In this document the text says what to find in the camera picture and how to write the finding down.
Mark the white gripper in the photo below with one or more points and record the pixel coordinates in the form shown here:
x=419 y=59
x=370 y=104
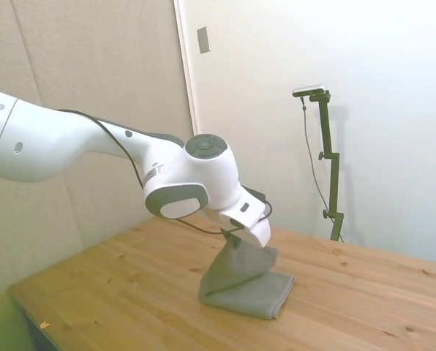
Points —
x=252 y=223

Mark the gray towel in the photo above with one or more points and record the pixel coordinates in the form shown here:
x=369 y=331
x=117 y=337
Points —
x=240 y=285

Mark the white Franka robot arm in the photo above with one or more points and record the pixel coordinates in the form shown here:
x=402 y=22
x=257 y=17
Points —
x=93 y=146

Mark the small yellow scrap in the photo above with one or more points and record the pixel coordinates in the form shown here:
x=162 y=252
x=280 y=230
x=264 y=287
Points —
x=43 y=324

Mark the dark green camera stand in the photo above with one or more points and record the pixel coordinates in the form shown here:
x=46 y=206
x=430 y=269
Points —
x=331 y=164

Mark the silver camera on stand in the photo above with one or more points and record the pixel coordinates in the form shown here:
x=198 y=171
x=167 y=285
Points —
x=309 y=90

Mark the white door frame trim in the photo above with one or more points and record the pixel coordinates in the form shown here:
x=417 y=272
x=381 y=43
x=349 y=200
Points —
x=187 y=69

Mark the gray wall switch plate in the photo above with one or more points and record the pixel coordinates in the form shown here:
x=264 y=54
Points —
x=203 y=40

